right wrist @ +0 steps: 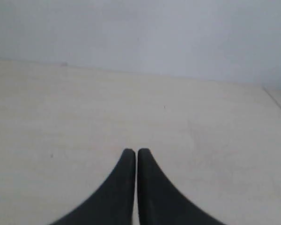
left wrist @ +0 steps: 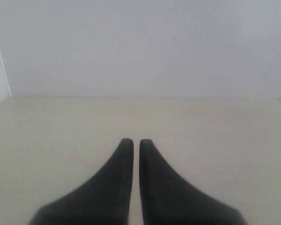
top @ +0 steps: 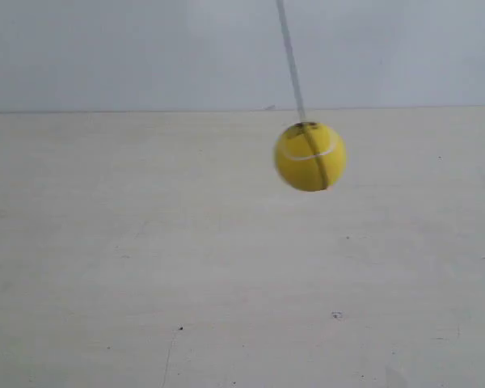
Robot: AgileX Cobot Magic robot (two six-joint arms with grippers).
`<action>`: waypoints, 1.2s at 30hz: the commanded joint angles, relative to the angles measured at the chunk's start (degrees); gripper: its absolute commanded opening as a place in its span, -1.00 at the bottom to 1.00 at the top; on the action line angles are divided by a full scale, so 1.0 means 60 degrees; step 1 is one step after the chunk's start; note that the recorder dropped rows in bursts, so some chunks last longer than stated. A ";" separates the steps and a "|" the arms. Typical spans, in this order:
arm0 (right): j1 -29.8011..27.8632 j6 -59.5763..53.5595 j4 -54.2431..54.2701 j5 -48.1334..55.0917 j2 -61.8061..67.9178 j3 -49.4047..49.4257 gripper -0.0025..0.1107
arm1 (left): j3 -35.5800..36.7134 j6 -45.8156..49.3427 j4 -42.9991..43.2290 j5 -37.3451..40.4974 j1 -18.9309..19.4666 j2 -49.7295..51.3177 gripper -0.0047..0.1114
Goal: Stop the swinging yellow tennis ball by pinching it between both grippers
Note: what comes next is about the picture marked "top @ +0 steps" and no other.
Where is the black hanging string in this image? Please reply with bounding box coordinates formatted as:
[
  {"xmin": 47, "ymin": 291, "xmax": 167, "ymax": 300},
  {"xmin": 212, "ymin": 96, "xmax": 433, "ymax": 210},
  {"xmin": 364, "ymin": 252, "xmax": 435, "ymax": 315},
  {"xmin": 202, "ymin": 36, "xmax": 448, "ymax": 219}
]
[{"xmin": 275, "ymin": 0, "xmax": 307, "ymax": 124}]

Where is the yellow tennis ball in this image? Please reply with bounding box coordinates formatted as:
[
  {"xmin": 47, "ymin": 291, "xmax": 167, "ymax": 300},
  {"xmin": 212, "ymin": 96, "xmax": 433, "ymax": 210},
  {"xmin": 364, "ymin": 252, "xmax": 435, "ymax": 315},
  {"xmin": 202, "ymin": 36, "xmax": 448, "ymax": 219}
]
[{"xmin": 274, "ymin": 121, "xmax": 347, "ymax": 192}]

